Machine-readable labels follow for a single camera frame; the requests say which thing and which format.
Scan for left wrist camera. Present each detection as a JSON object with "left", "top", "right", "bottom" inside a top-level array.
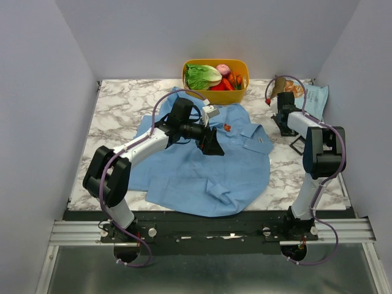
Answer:
[{"left": 201, "top": 105, "right": 220, "bottom": 127}]

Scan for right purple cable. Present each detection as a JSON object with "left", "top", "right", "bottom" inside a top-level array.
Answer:
[{"left": 265, "top": 75, "right": 347, "bottom": 266}]

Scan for yellow plastic basket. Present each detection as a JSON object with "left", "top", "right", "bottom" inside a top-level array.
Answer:
[{"left": 182, "top": 59, "right": 249, "bottom": 105}]

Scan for red onion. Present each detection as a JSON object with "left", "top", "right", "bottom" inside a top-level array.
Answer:
[{"left": 216, "top": 64, "right": 231, "bottom": 78}]

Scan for blue shirt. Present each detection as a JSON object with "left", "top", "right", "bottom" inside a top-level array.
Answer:
[{"left": 128, "top": 104, "right": 273, "bottom": 217}]

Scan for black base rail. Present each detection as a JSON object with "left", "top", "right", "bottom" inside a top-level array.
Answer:
[{"left": 63, "top": 209, "right": 368, "bottom": 260}]

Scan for red pepper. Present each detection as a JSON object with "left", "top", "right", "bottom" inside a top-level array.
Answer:
[{"left": 209, "top": 78, "right": 235, "bottom": 91}]

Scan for blue chip bag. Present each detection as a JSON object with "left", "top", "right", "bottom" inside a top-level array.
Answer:
[{"left": 266, "top": 76, "right": 329, "bottom": 121}]

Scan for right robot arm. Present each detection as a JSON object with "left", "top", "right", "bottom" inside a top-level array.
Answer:
[{"left": 272, "top": 92, "right": 346, "bottom": 240}]

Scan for green lettuce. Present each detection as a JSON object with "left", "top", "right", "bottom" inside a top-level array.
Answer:
[{"left": 185, "top": 64, "right": 222, "bottom": 91}]

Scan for black display box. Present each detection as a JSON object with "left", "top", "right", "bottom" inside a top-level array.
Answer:
[{"left": 289, "top": 135, "right": 306, "bottom": 156}]

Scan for purple cable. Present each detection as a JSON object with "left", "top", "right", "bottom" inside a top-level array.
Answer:
[
  {"left": 97, "top": 88, "right": 212, "bottom": 268},
  {"left": 265, "top": 75, "right": 347, "bottom": 266}
]

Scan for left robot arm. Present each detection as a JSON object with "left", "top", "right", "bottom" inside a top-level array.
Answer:
[{"left": 83, "top": 97, "right": 224, "bottom": 242}]

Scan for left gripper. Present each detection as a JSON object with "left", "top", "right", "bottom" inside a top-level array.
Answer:
[{"left": 180, "top": 115, "right": 225, "bottom": 156}]

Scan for orange carrots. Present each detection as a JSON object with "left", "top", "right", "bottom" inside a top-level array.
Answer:
[{"left": 227, "top": 71, "right": 243, "bottom": 90}]

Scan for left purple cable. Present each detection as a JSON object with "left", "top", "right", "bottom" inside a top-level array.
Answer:
[{"left": 97, "top": 88, "right": 212, "bottom": 268}]

